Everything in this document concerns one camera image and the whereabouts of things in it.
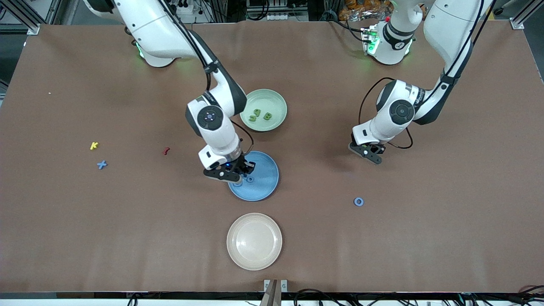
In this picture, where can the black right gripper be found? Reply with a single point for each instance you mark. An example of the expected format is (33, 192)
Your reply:
(241, 163)

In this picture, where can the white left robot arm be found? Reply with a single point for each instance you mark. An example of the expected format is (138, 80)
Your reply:
(450, 25)

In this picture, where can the white power strip with plugs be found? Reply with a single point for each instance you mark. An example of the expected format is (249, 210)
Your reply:
(185, 7)

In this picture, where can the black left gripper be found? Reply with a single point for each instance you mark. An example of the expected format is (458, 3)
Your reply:
(378, 148)

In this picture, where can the pale green plate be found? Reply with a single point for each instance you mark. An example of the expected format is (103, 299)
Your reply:
(267, 100)

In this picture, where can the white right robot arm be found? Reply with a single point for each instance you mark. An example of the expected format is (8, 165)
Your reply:
(148, 25)

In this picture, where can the orange plastic bag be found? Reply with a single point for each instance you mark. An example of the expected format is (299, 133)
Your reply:
(361, 10)

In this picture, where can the aluminium frame post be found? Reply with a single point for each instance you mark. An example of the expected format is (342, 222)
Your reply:
(34, 29)
(516, 23)

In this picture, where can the blue plate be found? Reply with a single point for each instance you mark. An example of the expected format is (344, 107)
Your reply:
(263, 189)

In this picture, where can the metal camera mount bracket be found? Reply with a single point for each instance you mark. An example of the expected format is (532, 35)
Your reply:
(272, 297)

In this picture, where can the blue letter x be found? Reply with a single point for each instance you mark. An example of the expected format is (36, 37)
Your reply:
(101, 165)

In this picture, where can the beige plate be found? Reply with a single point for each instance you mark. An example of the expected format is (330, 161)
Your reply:
(254, 241)

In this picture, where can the grey connector box green light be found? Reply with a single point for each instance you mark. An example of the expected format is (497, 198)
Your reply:
(369, 40)

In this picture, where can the blue letter O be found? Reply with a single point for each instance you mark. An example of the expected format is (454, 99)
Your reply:
(355, 201)

